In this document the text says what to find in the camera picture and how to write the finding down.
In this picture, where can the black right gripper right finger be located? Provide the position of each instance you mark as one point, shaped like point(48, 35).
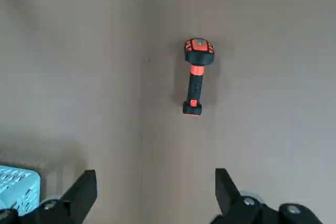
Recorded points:
point(228, 192)

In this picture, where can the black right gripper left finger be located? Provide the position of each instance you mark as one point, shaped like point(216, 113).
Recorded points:
point(76, 197)

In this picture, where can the black and orange barcode scanner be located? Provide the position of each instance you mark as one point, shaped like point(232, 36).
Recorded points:
point(195, 82)

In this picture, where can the light blue plastic basket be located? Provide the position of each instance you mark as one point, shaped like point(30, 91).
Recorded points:
point(15, 184)

